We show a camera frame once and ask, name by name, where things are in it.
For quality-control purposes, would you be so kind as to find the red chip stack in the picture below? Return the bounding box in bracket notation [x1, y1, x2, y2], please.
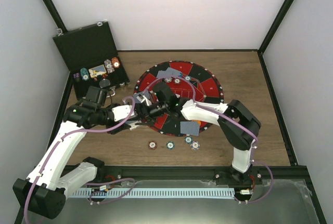
[111, 57, 121, 69]

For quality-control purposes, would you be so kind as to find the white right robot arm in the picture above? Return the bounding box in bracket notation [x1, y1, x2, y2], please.
[134, 79, 261, 184]

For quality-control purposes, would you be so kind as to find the boxed playing card deck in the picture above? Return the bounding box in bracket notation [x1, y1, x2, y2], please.
[88, 64, 107, 78]

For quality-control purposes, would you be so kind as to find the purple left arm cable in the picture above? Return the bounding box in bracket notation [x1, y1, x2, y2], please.
[23, 96, 136, 223]

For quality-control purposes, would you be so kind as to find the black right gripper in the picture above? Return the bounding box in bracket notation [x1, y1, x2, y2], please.
[132, 102, 169, 126]

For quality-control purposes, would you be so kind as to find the black mounting rail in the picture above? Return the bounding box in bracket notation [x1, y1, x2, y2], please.
[92, 165, 310, 187]

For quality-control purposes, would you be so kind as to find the blue backed playing card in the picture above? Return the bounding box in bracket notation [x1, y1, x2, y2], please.
[166, 67, 181, 77]
[156, 71, 172, 78]
[180, 121, 200, 136]
[133, 91, 150, 103]

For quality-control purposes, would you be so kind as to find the blue backed card deck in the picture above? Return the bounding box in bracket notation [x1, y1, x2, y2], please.
[125, 121, 142, 130]

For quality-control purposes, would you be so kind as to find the blue purple chip stack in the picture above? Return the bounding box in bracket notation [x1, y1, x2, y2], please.
[190, 141, 200, 150]

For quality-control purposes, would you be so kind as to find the light blue slotted strip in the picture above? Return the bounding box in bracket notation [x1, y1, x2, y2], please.
[70, 188, 235, 199]

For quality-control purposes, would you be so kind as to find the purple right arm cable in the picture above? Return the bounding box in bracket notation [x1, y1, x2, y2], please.
[140, 77, 274, 205]

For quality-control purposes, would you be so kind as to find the chrome case handle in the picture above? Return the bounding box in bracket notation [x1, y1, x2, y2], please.
[108, 88, 116, 98]

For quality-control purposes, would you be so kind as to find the clear acrylic dealer button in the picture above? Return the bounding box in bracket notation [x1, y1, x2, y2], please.
[99, 78, 111, 88]

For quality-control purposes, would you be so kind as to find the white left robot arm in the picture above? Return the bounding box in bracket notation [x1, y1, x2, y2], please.
[13, 87, 135, 223]

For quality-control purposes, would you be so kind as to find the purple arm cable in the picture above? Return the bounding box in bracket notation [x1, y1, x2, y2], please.
[140, 77, 274, 205]
[23, 96, 136, 223]

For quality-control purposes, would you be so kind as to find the green blue 50 chip stack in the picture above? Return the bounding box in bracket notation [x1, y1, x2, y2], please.
[80, 68, 89, 81]

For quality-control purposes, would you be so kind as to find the brown chip stack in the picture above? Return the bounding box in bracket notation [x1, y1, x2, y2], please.
[148, 141, 157, 150]

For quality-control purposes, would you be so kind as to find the black poker case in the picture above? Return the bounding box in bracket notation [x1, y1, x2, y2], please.
[53, 21, 130, 99]

